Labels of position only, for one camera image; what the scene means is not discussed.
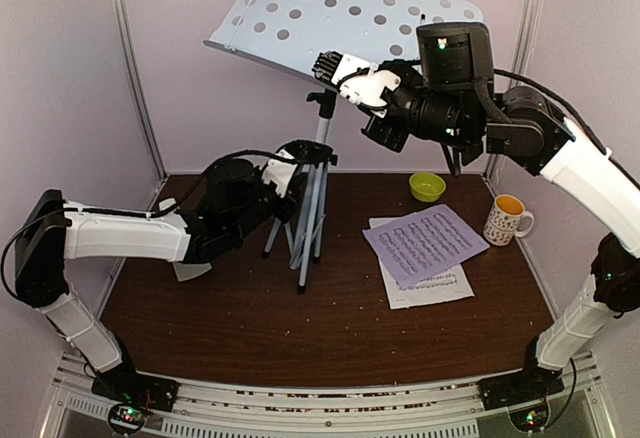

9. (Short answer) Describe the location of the aluminium corner post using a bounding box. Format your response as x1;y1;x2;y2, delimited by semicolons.
111;0;168;182
482;0;546;182

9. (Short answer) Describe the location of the grey metronome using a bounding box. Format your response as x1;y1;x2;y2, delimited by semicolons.
173;262;212;282

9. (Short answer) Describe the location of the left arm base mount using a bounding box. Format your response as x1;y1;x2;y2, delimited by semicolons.
91;374;179;412

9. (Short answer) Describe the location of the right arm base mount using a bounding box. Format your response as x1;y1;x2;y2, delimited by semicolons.
478;373;564;411

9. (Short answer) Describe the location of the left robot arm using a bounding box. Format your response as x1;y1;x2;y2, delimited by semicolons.
1;148;312;402

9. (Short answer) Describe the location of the left aluminium corner post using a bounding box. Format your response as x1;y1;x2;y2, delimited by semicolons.
111;0;168;182

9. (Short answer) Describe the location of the patterned white mug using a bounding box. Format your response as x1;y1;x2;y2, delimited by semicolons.
483;194;535;246

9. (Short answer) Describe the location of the aluminium front rail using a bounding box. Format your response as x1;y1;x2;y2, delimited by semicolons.
42;350;619;438

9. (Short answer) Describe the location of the white sheet music page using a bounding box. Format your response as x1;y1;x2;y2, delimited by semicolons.
368;216;475;311

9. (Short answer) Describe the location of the light blue music stand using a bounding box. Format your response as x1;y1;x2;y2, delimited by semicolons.
202;0;485;294

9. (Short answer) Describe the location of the purple sheet music page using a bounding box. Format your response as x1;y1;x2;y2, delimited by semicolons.
363;204;489;289

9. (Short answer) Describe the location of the right aluminium corner post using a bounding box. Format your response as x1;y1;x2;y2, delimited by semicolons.
482;0;546;182

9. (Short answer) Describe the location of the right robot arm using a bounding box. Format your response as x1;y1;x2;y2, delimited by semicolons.
312;22;639;400

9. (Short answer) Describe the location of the yellow-green bowl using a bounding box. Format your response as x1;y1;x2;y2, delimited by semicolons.
409;172;447;203

